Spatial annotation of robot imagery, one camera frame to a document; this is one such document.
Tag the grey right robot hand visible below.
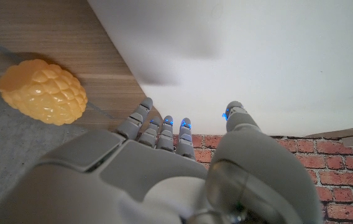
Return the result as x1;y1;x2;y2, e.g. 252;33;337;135
0;97;324;224

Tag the cream memory foam sheet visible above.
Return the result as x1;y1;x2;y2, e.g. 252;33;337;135
86;0;353;137

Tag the yellow plastic bumpy fruit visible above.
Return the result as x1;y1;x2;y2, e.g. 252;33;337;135
0;58;89;126

